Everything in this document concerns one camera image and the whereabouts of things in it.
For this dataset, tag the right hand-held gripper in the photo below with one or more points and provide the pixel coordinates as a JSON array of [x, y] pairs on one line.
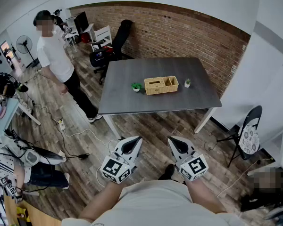
[[193, 166]]

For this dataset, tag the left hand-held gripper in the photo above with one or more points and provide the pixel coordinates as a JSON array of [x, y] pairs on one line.
[[115, 168]]

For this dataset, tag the woven wicker basket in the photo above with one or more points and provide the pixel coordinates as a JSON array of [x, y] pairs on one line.
[[155, 88]]

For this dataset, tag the person's right forearm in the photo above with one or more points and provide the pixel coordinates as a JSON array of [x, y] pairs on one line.
[[202, 194]]

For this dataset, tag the person's left forearm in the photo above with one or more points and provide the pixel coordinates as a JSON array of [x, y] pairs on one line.
[[101, 201]]

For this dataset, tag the person's black shoe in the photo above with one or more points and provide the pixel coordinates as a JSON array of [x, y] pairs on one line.
[[168, 171]]

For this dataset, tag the black power adapter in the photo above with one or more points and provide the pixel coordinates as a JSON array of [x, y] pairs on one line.
[[83, 156]]

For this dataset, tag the person's white t-shirt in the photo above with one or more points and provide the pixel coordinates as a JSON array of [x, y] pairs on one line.
[[155, 204]]

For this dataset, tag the small leafy potted plant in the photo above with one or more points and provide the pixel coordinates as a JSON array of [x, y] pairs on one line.
[[136, 86]]

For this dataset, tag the small spiky potted plant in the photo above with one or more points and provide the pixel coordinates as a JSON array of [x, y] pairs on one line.
[[187, 83]]

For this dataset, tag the floral seat cushion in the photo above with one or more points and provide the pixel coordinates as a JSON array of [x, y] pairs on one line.
[[248, 140]]

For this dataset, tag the white power strip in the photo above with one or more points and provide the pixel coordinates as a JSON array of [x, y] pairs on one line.
[[61, 125]]

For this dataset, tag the black folding chair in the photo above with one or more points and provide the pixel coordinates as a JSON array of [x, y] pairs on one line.
[[254, 114]]

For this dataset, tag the white cabinet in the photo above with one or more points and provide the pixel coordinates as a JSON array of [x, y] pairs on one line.
[[279, 140]]

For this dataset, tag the red bag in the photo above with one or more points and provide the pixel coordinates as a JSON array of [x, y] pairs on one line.
[[108, 49]]

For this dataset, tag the black office chair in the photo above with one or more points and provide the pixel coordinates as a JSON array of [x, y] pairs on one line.
[[122, 39]]

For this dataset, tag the white slatted chair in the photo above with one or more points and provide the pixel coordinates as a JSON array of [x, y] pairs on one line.
[[103, 33]]

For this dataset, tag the pale blue table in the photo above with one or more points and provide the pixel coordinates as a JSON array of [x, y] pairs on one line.
[[11, 107]]

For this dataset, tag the white desk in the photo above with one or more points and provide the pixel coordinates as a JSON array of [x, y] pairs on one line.
[[92, 29]]

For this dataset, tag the pink round pad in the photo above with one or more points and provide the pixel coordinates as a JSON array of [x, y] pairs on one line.
[[2, 113]]

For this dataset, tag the black monitor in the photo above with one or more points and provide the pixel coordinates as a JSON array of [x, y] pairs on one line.
[[81, 22]]

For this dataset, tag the black standing fan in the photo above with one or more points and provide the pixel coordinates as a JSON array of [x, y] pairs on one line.
[[24, 43]]

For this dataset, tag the white wall socket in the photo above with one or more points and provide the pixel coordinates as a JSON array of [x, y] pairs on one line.
[[234, 69]]

